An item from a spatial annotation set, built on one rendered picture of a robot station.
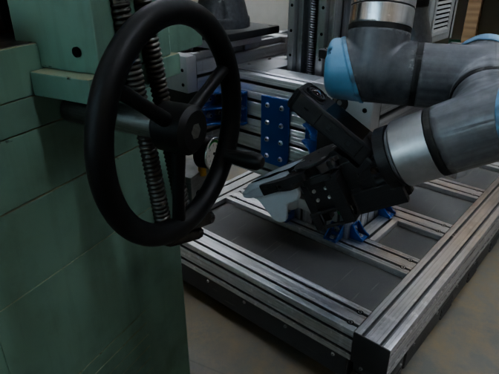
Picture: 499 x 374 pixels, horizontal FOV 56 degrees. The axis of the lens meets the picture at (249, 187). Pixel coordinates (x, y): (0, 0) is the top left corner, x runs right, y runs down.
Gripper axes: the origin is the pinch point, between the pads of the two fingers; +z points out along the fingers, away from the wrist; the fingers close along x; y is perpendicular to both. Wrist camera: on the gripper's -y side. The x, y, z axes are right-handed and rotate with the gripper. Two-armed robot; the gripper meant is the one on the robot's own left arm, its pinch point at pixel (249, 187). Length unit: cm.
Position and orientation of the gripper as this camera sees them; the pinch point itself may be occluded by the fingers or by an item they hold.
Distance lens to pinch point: 63.4
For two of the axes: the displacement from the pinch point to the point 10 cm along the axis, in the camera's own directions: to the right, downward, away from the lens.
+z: -7.7, 2.7, 5.8
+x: 4.5, -4.0, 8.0
